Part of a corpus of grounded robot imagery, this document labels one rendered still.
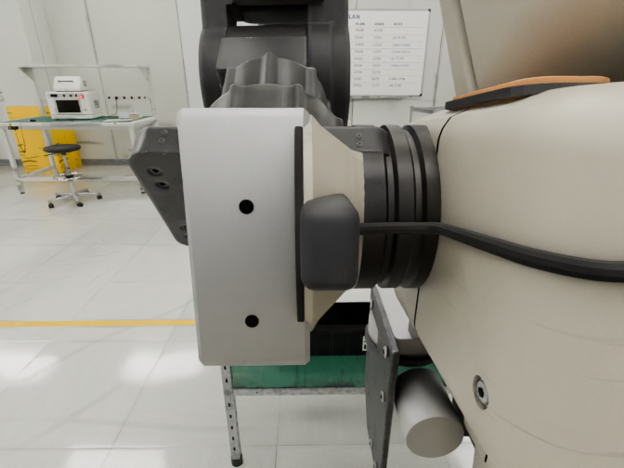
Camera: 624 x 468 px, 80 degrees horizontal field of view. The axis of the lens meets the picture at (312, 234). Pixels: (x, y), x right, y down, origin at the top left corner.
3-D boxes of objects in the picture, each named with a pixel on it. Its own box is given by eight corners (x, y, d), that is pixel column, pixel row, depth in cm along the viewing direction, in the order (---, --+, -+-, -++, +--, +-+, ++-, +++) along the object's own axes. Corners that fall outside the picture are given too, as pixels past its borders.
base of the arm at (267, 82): (120, 150, 16) (398, 149, 16) (156, 38, 20) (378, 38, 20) (179, 247, 23) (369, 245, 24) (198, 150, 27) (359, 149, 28)
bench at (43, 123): (55, 178, 498) (38, 115, 466) (168, 177, 500) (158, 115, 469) (15, 194, 428) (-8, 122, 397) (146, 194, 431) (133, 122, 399)
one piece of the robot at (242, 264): (310, 371, 17) (308, 107, 14) (198, 372, 17) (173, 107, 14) (307, 284, 26) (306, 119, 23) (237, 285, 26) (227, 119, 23)
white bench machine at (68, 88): (66, 117, 449) (56, 76, 431) (104, 117, 454) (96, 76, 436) (50, 121, 415) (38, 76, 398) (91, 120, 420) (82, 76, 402)
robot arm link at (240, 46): (212, 86, 21) (306, 84, 21) (229, -9, 26) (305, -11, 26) (240, 186, 29) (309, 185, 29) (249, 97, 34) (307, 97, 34)
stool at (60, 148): (41, 201, 402) (24, 146, 379) (91, 192, 436) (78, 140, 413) (54, 213, 370) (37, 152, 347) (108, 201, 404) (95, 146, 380)
